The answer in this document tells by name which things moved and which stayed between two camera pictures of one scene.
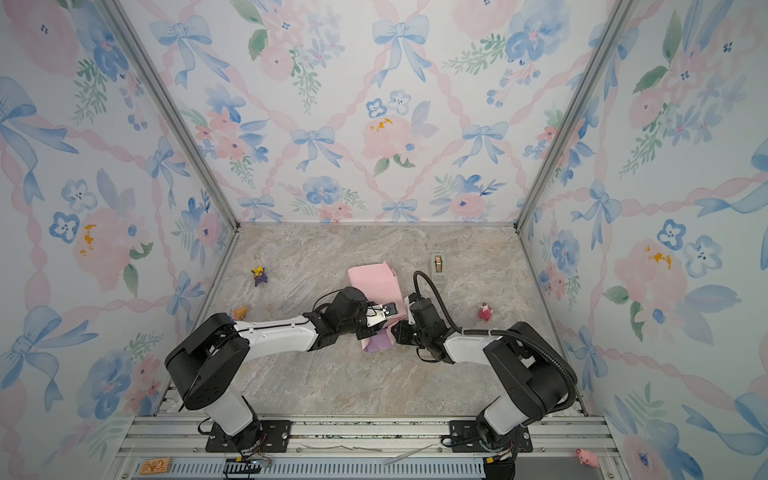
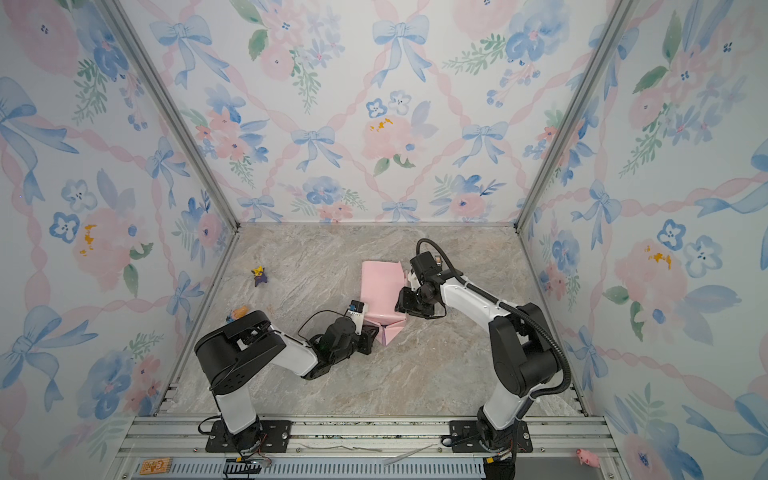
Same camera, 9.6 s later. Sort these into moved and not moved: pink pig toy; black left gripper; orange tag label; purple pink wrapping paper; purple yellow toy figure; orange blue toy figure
Moved: purple pink wrapping paper; black left gripper
Not moved: purple yellow toy figure; orange tag label; orange blue toy figure; pink pig toy
